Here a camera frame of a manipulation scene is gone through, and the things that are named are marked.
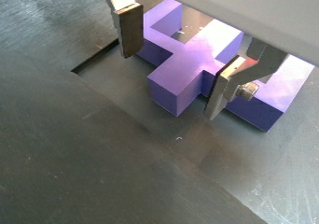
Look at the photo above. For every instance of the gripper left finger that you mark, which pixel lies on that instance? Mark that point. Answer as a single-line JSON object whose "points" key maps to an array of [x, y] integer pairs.
{"points": [[127, 16]]}

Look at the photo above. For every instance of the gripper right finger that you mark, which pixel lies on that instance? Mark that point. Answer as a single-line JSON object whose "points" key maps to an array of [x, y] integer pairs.
{"points": [[258, 60]]}

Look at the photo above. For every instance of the purple interlocking block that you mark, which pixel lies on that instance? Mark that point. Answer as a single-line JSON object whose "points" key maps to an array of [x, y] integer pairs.
{"points": [[187, 66]]}

